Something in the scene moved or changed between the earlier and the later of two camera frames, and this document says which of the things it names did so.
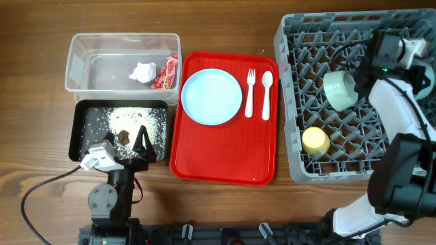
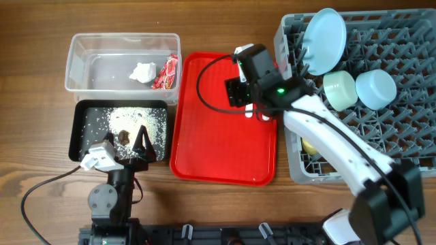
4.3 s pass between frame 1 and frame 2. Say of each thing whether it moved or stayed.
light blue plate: moved
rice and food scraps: stayed
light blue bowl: moved
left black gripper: stayed
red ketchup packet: stayed
